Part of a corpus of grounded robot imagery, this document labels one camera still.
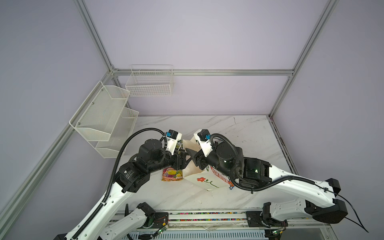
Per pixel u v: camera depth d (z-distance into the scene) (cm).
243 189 42
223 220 75
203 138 46
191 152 51
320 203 40
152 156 46
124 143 48
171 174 86
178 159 53
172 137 54
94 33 75
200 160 48
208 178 65
